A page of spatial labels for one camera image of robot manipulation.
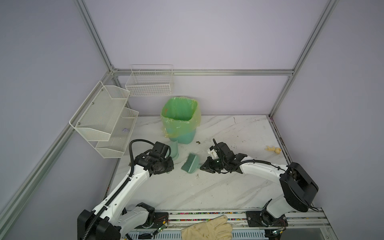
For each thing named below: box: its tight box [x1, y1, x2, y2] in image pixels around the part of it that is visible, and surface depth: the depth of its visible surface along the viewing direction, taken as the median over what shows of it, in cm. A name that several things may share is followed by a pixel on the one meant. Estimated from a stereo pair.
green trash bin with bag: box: [160, 96, 201, 144], surface depth 98 cm
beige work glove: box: [181, 215, 233, 240], surface depth 72 cm
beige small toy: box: [265, 145, 282, 155], surface depth 101 cm
